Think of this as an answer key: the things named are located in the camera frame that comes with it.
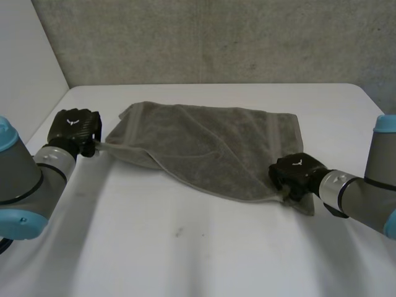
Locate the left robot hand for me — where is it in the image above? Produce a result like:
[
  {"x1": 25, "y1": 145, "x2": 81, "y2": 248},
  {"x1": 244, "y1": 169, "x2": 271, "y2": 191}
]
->
[{"x1": 46, "y1": 108, "x2": 102, "y2": 158}]

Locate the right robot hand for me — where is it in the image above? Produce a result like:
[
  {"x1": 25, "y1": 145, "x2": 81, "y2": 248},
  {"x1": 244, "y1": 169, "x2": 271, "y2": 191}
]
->
[{"x1": 267, "y1": 153, "x2": 329, "y2": 202}]

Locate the grey towel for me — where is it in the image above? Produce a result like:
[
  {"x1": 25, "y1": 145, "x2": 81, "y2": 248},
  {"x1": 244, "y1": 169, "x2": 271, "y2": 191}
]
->
[{"x1": 94, "y1": 101, "x2": 316, "y2": 217}]

